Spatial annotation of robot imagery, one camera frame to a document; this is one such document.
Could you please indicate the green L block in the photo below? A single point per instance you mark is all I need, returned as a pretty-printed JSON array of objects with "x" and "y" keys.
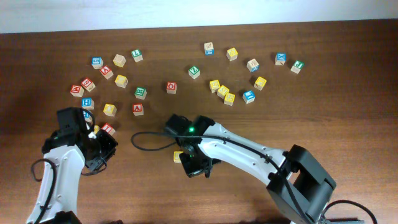
[{"x": 137, "y": 55}]

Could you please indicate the yellow block cluster left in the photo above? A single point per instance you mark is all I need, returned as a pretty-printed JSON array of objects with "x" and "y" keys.
[{"x": 214, "y": 85}]

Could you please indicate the yellow O block upper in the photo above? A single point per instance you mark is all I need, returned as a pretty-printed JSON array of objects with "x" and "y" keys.
[{"x": 110, "y": 110}]

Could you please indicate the blue H block lower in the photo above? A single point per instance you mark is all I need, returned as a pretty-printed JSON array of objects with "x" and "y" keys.
[{"x": 87, "y": 116}]

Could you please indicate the red M block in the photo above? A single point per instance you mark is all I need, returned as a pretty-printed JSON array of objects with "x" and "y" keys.
[{"x": 77, "y": 90}]

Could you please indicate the red a block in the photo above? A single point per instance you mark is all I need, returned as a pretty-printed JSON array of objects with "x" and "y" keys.
[
  {"x": 138, "y": 109},
  {"x": 106, "y": 72}
]

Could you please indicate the blue X block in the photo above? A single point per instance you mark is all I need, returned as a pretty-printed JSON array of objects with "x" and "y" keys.
[{"x": 280, "y": 58}]

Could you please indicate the red A block lower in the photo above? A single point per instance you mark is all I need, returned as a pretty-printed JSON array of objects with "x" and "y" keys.
[{"x": 138, "y": 109}]

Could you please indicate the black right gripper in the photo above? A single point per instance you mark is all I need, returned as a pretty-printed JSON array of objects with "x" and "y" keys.
[{"x": 193, "y": 165}]

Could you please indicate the blue H block upper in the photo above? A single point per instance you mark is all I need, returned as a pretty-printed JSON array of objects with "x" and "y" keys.
[{"x": 87, "y": 103}]

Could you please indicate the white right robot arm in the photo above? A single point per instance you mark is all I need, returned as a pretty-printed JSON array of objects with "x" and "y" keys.
[{"x": 298, "y": 184}]

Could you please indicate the green J block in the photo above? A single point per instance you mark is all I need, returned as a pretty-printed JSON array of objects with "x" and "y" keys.
[{"x": 297, "y": 66}]

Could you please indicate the yellow block cluster middle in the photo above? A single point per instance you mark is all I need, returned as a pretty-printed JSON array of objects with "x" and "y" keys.
[{"x": 222, "y": 91}]

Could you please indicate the blue h block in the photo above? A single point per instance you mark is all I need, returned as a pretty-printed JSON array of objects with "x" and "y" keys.
[
  {"x": 87, "y": 116},
  {"x": 87, "y": 103}
]

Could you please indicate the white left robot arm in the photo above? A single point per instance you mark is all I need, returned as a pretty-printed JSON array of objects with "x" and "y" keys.
[{"x": 72, "y": 151}]

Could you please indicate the blue D wooden block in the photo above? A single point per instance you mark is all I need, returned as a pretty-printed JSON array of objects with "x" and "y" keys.
[{"x": 252, "y": 65}]

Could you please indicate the yellow C block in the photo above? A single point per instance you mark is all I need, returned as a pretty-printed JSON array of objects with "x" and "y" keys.
[{"x": 176, "y": 157}]

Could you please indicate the green Z block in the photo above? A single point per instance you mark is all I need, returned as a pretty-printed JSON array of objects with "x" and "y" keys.
[{"x": 194, "y": 72}]

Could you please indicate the red A block upper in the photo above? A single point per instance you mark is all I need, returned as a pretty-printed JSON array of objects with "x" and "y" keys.
[{"x": 106, "y": 72}]

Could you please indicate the red I block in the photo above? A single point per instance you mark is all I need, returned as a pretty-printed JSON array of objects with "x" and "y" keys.
[{"x": 108, "y": 128}]

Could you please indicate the green R block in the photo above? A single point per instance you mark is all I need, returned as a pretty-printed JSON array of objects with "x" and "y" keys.
[{"x": 140, "y": 93}]

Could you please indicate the yellow block cluster lower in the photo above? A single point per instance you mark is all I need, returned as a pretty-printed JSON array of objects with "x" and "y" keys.
[{"x": 229, "y": 99}]

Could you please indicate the yellow block top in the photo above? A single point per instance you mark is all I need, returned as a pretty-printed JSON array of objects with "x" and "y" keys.
[{"x": 232, "y": 54}]

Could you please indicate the blue S block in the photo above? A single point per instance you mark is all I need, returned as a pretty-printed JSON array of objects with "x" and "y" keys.
[{"x": 97, "y": 62}]

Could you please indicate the blue I block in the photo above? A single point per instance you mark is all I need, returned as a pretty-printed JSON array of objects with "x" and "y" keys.
[{"x": 248, "y": 96}]

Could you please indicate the red 6 block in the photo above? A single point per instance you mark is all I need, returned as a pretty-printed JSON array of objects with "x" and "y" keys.
[{"x": 88, "y": 84}]

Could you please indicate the yellow o block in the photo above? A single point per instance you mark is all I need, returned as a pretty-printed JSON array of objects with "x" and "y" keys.
[
  {"x": 110, "y": 110},
  {"x": 96, "y": 129}
]

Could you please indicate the yellow O block lower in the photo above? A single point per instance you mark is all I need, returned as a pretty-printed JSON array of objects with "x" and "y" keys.
[{"x": 96, "y": 129}]

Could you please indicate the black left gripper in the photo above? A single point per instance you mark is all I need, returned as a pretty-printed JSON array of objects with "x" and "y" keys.
[{"x": 104, "y": 147}]

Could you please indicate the yellow block cluster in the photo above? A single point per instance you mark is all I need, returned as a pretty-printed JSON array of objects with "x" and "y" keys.
[
  {"x": 229, "y": 99},
  {"x": 214, "y": 85},
  {"x": 222, "y": 91}
]

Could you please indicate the yellow G block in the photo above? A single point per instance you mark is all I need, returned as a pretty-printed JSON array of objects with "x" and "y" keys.
[{"x": 121, "y": 81}]

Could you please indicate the yellow block right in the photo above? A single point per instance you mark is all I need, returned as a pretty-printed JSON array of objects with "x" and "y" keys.
[{"x": 260, "y": 83}]

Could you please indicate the red Q block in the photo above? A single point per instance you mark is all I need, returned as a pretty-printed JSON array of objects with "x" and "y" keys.
[{"x": 171, "y": 87}]

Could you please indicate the plain wooden block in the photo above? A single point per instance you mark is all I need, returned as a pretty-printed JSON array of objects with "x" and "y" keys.
[{"x": 119, "y": 60}]

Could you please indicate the blue-sided wooden block top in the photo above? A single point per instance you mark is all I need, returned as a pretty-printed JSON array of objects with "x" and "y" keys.
[{"x": 209, "y": 48}]

